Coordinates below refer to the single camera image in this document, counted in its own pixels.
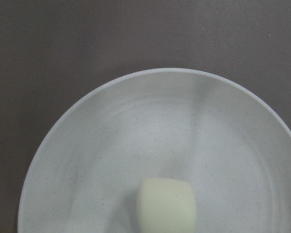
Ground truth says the cream round plate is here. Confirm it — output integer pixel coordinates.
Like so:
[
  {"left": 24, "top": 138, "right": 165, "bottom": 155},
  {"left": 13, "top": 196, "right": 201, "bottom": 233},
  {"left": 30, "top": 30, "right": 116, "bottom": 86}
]
[{"left": 17, "top": 68, "right": 291, "bottom": 233}]

